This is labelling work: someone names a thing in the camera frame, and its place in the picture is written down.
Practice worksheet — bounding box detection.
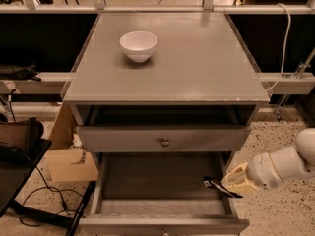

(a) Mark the brown bag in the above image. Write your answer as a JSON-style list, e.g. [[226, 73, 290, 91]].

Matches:
[[0, 118, 44, 154]]

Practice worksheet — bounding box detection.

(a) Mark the black floor cable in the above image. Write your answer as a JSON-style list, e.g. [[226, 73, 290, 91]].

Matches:
[[18, 147, 87, 228]]

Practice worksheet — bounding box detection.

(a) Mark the cardboard box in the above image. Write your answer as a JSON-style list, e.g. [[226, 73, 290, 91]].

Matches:
[[46, 104, 98, 182]]

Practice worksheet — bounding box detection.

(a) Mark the white hanging cable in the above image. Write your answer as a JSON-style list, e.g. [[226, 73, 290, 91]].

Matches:
[[265, 2, 293, 93]]

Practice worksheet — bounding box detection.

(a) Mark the round brass drawer knob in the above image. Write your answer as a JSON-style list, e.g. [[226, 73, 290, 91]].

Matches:
[[160, 138, 169, 147]]

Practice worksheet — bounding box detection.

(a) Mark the grey open lower drawer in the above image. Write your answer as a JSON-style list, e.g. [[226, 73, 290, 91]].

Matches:
[[80, 153, 249, 236]]

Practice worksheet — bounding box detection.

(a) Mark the grey wooden drawer cabinet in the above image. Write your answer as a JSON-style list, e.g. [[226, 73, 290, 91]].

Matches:
[[62, 11, 271, 236]]

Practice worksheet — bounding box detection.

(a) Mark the black object on rail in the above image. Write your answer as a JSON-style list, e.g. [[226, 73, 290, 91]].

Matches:
[[0, 64, 41, 82]]

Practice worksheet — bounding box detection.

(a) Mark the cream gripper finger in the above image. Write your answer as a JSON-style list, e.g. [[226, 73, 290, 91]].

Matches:
[[221, 179, 250, 195], [230, 163, 248, 181]]

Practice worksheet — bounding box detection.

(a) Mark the white ceramic bowl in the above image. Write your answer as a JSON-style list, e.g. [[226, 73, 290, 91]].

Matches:
[[119, 31, 158, 63]]

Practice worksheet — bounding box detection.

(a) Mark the metal frame rail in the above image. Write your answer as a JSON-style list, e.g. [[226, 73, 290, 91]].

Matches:
[[0, 0, 315, 16]]

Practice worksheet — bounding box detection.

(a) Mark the grey upper drawer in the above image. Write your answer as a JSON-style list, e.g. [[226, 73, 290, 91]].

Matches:
[[77, 126, 251, 152]]

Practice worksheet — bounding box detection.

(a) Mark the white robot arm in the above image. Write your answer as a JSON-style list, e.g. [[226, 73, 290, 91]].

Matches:
[[221, 128, 315, 196]]

